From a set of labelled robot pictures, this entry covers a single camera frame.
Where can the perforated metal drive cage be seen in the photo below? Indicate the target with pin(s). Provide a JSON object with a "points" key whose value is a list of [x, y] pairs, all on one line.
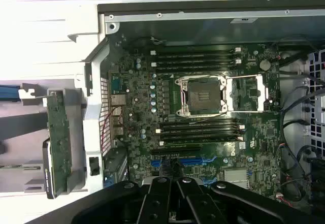
{"points": [[317, 69]]}

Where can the grey plastic parts rack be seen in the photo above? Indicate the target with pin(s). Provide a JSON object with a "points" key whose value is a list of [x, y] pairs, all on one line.
{"points": [[76, 158]]}

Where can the silver coin cell battery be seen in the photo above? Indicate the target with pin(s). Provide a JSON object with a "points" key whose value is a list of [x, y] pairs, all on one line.
{"points": [[265, 64]]}

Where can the blue disk caddy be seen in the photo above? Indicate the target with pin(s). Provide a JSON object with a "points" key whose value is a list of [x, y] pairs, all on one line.
{"points": [[8, 93]]}

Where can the grey open PC case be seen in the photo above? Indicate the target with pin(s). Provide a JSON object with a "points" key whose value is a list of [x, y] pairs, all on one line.
{"points": [[177, 28]]}

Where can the metal CPU socket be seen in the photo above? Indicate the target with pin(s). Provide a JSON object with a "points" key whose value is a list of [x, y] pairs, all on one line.
{"points": [[203, 95]]}

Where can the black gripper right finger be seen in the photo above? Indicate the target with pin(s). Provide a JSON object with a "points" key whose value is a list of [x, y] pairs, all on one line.
{"points": [[203, 203]]}

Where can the teal serial port connector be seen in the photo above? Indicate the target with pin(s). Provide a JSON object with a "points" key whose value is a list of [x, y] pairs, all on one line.
{"points": [[118, 84]]}

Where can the metal CPU socket cover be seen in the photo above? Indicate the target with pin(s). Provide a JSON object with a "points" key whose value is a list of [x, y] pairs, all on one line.
{"points": [[261, 94]]}

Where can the silver chipset heatsink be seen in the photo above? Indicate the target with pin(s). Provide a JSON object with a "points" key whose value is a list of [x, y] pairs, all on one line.
{"points": [[234, 177]]}

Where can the green motherboard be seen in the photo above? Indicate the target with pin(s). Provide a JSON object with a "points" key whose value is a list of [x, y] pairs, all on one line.
{"points": [[142, 81]]}

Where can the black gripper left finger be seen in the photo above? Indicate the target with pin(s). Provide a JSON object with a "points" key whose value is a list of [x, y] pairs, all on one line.
{"points": [[155, 203]]}

